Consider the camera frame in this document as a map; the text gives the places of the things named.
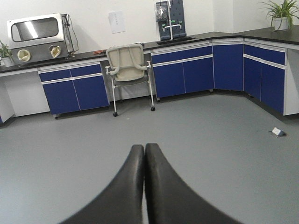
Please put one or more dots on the potted green plant left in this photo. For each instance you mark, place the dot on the potted green plant left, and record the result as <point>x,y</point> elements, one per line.
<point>6,55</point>

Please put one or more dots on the potted green plant right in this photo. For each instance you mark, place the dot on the potted green plant right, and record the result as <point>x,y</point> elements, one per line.
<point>281,15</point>

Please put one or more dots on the potted green plant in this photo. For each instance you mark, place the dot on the potted green plant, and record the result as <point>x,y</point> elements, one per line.
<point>6,55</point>
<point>281,15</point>

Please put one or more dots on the stainless steel glove box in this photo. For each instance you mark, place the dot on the stainless steel glove box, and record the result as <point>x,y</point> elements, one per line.
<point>39,38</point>

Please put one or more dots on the beige mesh office chair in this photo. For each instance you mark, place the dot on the beige mesh office chair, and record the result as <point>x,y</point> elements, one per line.
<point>127,68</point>

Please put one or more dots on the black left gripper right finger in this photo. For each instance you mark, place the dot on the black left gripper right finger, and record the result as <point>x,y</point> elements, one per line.
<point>170,200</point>

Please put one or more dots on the white paper wall notice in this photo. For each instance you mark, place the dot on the white paper wall notice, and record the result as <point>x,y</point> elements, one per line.
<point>117,23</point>

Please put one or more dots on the blue corner lab cabinet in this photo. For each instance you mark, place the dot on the blue corner lab cabinet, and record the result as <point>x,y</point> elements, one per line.
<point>264,73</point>

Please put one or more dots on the grey pegboard drying rack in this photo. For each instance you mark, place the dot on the grey pegboard drying rack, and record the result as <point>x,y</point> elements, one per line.
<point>170,19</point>

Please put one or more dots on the white lab faucet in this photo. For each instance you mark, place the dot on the white lab faucet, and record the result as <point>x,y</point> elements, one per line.
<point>172,23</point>

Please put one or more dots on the blue centre lab cabinet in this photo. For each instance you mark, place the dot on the blue centre lab cabinet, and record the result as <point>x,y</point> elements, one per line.
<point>198,67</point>

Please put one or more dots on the floor power outlet box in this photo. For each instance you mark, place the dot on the floor power outlet box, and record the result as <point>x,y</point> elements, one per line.
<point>277,132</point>

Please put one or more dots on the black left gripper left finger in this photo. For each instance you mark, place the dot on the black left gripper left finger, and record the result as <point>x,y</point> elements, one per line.
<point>121,200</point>

